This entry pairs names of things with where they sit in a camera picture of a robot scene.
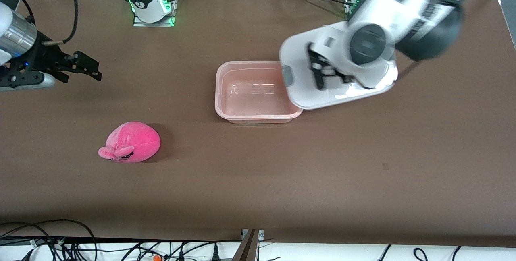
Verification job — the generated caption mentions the pink plush toy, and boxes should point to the pink plush toy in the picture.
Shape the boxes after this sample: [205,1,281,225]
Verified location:
[98,122,161,163]

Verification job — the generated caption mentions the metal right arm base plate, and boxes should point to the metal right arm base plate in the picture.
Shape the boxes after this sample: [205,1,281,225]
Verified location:
[133,0,178,28]

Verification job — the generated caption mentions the long black cable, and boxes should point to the long black cable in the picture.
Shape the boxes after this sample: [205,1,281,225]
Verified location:
[121,239,242,261]

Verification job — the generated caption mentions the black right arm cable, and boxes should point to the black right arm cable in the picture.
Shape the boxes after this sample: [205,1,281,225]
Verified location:
[40,0,79,46]

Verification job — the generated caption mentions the aluminium bracket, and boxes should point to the aluminium bracket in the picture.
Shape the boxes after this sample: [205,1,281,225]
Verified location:
[232,229,264,261]

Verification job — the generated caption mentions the pink translucent plastic box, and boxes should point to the pink translucent plastic box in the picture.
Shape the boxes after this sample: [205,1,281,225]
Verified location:
[215,60,304,124]

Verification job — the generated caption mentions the brown table cover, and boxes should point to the brown table cover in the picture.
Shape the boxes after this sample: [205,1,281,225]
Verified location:
[0,0,516,247]

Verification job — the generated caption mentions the white shelf board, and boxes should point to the white shelf board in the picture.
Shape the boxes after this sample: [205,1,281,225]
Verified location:
[0,239,516,261]

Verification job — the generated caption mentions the white box lid grey clips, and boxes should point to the white box lid grey clips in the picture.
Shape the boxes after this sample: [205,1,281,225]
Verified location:
[279,21,399,110]

